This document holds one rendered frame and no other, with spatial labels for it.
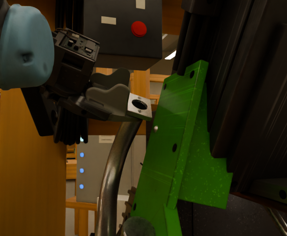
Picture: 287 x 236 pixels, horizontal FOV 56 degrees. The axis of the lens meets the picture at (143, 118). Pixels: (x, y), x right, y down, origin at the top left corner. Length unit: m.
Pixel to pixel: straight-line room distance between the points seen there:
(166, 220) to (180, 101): 0.14
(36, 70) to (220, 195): 0.24
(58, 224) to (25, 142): 0.20
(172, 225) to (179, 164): 0.06
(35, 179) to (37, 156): 0.05
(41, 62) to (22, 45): 0.03
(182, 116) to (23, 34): 0.18
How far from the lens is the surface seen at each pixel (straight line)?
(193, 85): 0.32
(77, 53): 0.37
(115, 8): 0.61
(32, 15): 0.27
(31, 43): 0.26
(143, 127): 0.77
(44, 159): 0.65
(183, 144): 0.30
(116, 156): 0.46
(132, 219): 0.31
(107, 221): 0.42
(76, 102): 0.38
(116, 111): 0.40
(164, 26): 0.84
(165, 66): 11.42
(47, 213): 0.67
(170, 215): 0.30
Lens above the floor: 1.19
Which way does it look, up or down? 3 degrees up
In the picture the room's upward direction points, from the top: straight up
